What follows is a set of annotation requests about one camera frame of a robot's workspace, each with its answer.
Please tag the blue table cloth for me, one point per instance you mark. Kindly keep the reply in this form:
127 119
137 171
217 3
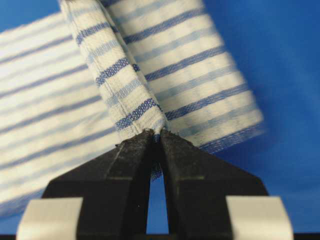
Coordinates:
275 44

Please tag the blue striped white towel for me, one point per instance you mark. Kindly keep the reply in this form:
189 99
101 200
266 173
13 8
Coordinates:
75 83

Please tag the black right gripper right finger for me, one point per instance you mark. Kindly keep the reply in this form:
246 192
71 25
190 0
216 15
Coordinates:
215 200

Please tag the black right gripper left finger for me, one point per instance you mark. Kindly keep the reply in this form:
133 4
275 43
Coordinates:
103 199

